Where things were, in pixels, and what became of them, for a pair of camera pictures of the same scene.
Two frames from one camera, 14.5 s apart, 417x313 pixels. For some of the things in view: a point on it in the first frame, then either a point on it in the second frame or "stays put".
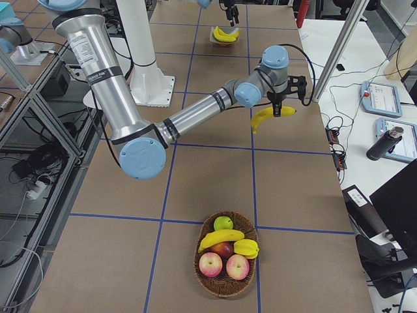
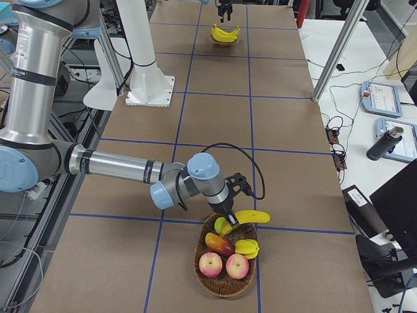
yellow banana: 221,37 -> 232,34
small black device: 340,67 stays put
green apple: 223,223 stays put
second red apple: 238,267 stays put
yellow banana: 219,236 -> 247,216
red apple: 210,265 stays put
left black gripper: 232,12 -> 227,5
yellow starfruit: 246,247 stays put
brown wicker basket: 223,285 stays put
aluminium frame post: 355,15 stays put
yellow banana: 234,34 stays put
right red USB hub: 339,162 stays put
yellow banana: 267,113 -> 222,38
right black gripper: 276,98 -> 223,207
